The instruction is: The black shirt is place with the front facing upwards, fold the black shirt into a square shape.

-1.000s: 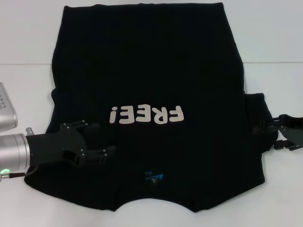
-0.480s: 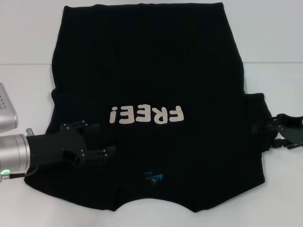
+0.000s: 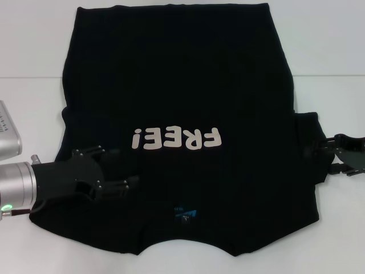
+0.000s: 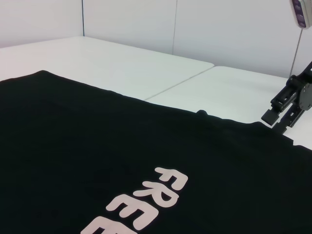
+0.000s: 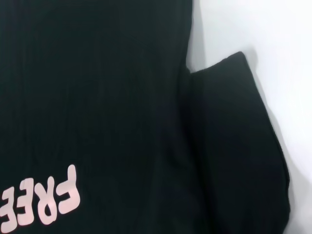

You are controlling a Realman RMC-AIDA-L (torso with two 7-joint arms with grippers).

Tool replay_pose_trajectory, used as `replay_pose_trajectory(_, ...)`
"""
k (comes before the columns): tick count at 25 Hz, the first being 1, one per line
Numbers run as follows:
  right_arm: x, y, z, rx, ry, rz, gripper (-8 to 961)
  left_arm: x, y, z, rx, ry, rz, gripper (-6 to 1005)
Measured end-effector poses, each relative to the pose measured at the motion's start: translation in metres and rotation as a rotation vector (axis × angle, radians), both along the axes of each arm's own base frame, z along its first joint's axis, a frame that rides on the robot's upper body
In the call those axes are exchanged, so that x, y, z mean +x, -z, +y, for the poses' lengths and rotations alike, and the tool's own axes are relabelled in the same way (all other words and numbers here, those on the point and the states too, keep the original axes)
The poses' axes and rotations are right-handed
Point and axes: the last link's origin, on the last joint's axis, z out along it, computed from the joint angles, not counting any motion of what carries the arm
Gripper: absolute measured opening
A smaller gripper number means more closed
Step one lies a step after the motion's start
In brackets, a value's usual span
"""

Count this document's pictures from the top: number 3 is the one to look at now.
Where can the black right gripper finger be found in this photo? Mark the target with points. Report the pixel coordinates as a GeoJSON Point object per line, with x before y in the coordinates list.
{"type": "Point", "coordinates": [342, 169]}
{"type": "Point", "coordinates": [310, 151]}

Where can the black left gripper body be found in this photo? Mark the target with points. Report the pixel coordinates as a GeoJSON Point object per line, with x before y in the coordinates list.
{"type": "Point", "coordinates": [65, 177]}

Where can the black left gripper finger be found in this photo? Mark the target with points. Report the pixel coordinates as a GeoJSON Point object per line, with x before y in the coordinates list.
{"type": "Point", "coordinates": [111, 155]}
{"type": "Point", "coordinates": [117, 187]}

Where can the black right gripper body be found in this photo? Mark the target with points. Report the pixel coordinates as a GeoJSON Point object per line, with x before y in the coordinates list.
{"type": "Point", "coordinates": [353, 158]}

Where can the black shirt with FREE print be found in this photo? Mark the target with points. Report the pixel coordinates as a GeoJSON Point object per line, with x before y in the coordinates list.
{"type": "Point", "coordinates": [176, 85]}

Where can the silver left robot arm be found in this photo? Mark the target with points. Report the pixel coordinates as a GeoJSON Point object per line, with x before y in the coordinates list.
{"type": "Point", "coordinates": [17, 185]}

